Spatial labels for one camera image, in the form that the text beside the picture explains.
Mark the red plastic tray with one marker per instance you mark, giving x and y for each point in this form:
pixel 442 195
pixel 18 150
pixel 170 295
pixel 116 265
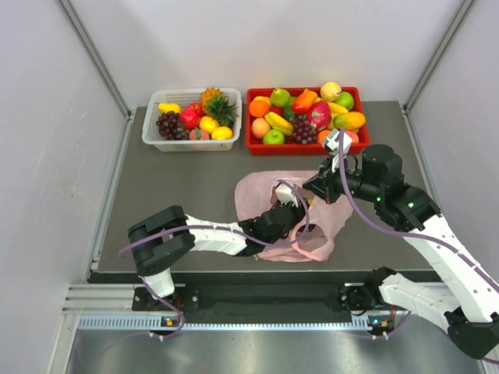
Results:
pixel 256 146

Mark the white plastic basket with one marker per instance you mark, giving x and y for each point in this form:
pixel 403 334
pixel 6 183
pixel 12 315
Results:
pixel 184 97

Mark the dark red grape bunch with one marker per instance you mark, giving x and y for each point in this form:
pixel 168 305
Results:
pixel 170 127

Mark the pink peach in basket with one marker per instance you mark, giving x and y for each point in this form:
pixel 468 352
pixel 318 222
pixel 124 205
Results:
pixel 198 134

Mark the peach in tray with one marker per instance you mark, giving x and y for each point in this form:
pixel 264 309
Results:
pixel 354 137
pixel 259 127

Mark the red orange mango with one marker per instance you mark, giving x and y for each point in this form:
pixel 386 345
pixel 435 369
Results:
pixel 304 102

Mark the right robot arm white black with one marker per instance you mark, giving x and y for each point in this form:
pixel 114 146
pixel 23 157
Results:
pixel 468 311

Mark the grey slotted cable duct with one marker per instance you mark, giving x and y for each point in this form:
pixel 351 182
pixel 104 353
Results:
pixel 163 323

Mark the yellow pear in tray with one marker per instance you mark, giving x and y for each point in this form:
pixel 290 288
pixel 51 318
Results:
pixel 330 91

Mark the purple grapes in tray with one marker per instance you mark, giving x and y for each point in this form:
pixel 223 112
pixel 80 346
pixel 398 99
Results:
pixel 302 133

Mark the yellow lemon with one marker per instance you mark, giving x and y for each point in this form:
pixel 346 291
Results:
pixel 208 124
pixel 222 133

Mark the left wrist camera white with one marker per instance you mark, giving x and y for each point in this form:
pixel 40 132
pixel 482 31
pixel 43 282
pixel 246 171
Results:
pixel 287 194

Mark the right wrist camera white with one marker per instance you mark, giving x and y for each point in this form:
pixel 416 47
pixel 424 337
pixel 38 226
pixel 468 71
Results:
pixel 337 143

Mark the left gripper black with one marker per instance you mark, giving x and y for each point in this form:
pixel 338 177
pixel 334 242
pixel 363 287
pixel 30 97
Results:
pixel 299 212

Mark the green apple lower left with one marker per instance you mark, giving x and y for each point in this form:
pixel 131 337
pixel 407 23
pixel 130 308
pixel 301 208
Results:
pixel 273 137

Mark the green apple upper right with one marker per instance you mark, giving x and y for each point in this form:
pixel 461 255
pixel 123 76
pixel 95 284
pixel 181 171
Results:
pixel 346 100

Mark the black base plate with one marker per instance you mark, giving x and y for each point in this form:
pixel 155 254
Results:
pixel 197 297

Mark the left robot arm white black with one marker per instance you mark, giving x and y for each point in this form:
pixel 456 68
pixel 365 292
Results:
pixel 159 241

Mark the orange fruit lower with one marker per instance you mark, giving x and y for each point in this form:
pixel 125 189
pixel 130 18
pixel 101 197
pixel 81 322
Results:
pixel 322 135

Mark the pink dragon fruit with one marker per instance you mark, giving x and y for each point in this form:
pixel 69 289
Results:
pixel 319 116

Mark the yellow lemon upper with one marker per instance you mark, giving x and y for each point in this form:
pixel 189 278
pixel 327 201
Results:
pixel 208 124

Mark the yellow starfruit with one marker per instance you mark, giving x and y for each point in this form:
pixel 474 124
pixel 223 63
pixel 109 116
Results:
pixel 277 122

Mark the yellow green mango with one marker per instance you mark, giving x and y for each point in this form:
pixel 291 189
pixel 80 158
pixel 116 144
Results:
pixel 350 121

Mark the red pomegranate fruit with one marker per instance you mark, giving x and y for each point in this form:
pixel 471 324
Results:
pixel 189 119

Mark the orange fruit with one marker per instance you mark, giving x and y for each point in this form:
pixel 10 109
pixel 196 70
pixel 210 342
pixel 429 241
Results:
pixel 322 135
pixel 258 108

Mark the red apple in basket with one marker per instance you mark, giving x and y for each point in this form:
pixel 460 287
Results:
pixel 197 107

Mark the peach in tray right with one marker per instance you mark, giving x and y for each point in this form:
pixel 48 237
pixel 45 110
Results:
pixel 354 137

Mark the pineapple toy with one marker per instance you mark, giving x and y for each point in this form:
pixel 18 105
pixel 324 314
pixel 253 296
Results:
pixel 216 105

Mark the yellow lemon lower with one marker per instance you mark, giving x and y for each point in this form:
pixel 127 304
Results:
pixel 222 133

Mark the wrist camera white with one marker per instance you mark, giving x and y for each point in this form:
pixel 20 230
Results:
pixel 287 194
pixel 337 143

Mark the orange fruit upper left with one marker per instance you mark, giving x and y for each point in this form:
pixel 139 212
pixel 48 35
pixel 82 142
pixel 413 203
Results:
pixel 258 108

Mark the green apple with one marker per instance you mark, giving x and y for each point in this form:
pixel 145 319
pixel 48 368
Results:
pixel 346 100
pixel 273 137

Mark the pink plastic bag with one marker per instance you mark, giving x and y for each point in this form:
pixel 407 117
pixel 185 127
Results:
pixel 292 234

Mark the yellow banana in tray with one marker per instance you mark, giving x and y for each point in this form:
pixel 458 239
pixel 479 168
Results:
pixel 337 109

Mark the peach in tray left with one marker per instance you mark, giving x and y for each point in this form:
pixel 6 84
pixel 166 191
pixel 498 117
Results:
pixel 259 127

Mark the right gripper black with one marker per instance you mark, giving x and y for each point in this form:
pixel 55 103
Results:
pixel 324 185

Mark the green pear in tray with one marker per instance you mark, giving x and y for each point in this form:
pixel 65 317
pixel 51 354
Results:
pixel 280 97

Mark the yellow pear in basket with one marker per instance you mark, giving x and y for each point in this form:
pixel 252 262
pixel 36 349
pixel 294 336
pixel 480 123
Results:
pixel 165 108

